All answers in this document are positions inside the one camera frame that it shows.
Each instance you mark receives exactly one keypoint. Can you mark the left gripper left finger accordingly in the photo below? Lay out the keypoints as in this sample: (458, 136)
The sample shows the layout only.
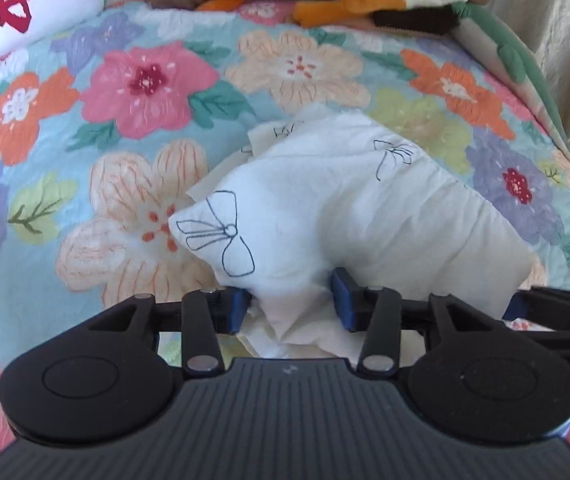
(206, 314)

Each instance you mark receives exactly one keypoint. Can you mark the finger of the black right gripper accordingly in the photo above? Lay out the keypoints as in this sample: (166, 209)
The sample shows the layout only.
(512, 307)

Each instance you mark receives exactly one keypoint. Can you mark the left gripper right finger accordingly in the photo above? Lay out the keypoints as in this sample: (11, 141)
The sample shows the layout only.
(377, 313)

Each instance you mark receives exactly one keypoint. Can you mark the white bow-print garment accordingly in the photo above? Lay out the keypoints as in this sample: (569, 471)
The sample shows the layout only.
(327, 190)

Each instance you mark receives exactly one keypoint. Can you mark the floral quilted bedspread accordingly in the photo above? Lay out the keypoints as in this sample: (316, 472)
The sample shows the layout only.
(105, 128)

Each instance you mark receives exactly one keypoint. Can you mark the green crocodile plush toy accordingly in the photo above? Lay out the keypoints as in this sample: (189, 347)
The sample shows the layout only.
(494, 45)

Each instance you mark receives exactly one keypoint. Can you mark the orange black white plush toy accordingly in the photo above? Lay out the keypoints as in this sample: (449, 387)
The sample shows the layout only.
(418, 17)

